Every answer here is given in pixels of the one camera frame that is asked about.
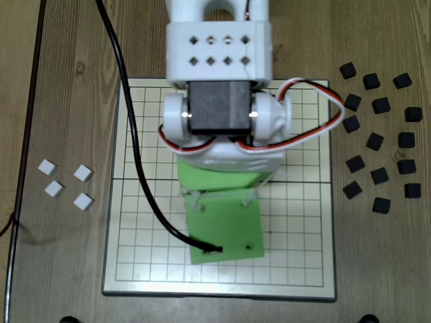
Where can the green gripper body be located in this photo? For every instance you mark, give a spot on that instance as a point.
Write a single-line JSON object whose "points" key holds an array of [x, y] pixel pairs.
{"points": [[215, 182]]}

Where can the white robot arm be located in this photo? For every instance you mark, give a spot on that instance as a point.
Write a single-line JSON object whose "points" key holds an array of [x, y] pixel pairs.
{"points": [[219, 50]]}

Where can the white gridded go board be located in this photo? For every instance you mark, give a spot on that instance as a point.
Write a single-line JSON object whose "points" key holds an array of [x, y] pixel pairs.
{"points": [[303, 242]]}

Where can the black cube stone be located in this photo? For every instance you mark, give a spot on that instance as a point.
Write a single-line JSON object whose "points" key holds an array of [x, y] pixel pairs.
{"points": [[413, 190], [375, 141], [381, 105], [353, 102], [347, 70], [352, 190], [379, 175], [381, 205], [371, 81], [413, 114], [351, 124], [355, 163], [406, 166], [402, 80], [406, 139]]}

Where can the white cube stone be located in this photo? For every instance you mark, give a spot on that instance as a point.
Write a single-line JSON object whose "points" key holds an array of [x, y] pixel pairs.
{"points": [[47, 167], [83, 201], [54, 188], [83, 173]]}

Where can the dark table edge trim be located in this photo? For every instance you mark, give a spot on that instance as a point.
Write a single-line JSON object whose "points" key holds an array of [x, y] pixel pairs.
{"points": [[20, 183]]}

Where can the black stand foot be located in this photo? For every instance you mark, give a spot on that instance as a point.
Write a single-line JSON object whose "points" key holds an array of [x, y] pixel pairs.
{"points": [[368, 319], [69, 320]]}

